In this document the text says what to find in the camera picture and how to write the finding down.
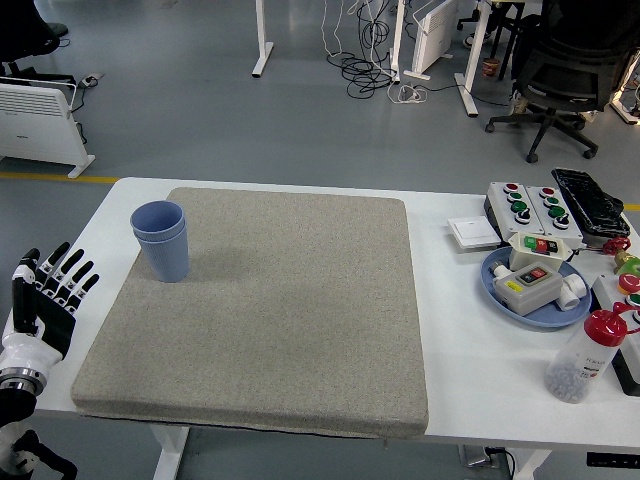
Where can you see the white wall switch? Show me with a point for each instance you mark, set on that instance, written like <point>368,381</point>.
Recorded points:
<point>472,232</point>

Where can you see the brown paper cup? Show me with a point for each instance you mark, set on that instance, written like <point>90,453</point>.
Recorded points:
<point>491,69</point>

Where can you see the white desk leg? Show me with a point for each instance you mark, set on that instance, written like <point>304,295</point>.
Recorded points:
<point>397,35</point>
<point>261,35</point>
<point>625,112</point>
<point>470,85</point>

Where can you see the black wrapped plastic tray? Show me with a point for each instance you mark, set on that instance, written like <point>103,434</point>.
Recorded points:
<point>592,205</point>

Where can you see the grey-brown foam mat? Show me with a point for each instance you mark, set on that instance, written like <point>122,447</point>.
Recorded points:
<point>300,310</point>

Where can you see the white four-button control box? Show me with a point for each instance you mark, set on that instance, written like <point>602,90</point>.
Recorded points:
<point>542,220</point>
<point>505,210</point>

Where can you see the white switch box green red buttons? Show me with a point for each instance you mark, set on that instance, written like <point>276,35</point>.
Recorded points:
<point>525,255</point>

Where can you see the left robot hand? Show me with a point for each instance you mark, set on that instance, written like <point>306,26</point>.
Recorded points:
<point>50,320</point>

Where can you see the blue plate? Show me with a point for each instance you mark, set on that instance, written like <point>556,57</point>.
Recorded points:
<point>545,317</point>

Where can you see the clear bottle with red cap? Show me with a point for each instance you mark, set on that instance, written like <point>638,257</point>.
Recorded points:
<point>580,360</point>

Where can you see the white table leg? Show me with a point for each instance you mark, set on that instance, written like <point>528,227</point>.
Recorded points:
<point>532,465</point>
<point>167,455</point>

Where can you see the black mesh office chair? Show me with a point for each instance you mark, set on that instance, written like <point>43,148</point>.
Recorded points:
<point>565,80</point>

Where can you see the grey floor power strip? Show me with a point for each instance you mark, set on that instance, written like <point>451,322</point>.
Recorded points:
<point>91,79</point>

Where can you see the grey switch box red button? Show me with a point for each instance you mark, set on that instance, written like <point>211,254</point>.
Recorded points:
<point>530,295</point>

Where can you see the small white plug fitting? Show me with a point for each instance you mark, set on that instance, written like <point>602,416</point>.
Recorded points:
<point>499,271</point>

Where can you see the person's black white shoe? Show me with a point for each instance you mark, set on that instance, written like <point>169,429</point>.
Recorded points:
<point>475,39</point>

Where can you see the black table control panel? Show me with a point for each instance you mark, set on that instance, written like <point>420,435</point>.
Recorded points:
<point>612,459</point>

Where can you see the emergency stop button box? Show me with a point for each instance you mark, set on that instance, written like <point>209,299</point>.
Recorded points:
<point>607,292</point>

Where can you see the white pipe fitting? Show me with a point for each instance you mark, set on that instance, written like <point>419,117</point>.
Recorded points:
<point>572,292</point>

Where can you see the person's dark shoe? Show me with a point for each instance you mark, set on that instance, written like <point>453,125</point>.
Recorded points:
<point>59,29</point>

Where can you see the person's beige shoe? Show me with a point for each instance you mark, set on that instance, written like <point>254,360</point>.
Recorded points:
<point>520,102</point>

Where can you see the blue ribbed plastic cup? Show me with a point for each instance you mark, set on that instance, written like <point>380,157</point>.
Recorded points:
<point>157,222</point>
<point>167,260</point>

